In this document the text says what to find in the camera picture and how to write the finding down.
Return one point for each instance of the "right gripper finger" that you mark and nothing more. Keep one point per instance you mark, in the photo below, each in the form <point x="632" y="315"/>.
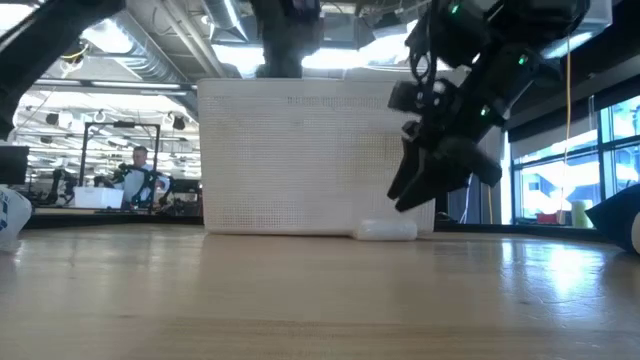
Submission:
<point x="422" y="192"/>
<point x="409" y="170"/>

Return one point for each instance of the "black monitor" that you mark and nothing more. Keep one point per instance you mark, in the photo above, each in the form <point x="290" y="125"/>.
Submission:
<point x="12" y="165"/>

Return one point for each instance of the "black metal stand frame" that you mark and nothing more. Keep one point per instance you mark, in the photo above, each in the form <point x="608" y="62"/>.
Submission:
<point x="84" y="160"/>

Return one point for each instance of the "person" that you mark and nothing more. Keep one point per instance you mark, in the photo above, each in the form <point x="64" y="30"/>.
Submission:
<point x="136" y="180"/>

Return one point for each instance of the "black cabinet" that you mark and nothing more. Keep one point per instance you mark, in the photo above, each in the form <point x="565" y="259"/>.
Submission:
<point x="455" y="210"/>

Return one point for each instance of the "white box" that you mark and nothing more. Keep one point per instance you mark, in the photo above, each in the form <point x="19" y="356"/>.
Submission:
<point x="98" y="197"/>

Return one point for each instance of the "black background robot arms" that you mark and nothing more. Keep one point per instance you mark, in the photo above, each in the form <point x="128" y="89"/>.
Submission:
<point x="150" y="182"/>

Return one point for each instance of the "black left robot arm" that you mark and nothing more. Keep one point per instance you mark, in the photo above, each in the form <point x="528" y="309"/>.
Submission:
<point x="40" y="45"/>

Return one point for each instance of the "white perforated plastic basket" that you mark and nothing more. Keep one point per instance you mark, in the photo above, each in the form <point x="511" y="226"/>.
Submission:
<point x="300" y="160"/>

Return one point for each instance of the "white printed pouch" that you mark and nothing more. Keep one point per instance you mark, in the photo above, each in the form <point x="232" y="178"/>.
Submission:
<point x="11" y="215"/>

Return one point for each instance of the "blue cloth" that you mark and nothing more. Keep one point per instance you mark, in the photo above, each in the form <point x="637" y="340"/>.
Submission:
<point x="615" y="220"/>

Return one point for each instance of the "silver ceiling duct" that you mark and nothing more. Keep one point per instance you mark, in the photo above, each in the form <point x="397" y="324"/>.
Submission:
<point x="135" y="45"/>

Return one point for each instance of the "small red box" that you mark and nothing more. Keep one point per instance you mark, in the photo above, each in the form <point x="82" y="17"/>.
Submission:
<point x="547" y="218"/>

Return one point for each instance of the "pale green cylinder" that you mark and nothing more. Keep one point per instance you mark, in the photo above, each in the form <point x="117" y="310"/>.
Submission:
<point x="580" y="214"/>

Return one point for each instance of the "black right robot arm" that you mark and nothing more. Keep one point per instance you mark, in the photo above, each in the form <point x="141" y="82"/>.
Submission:
<point x="525" y="30"/>

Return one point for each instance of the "small white gauze roll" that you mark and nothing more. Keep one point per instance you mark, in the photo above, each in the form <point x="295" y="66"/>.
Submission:
<point x="386" y="230"/>

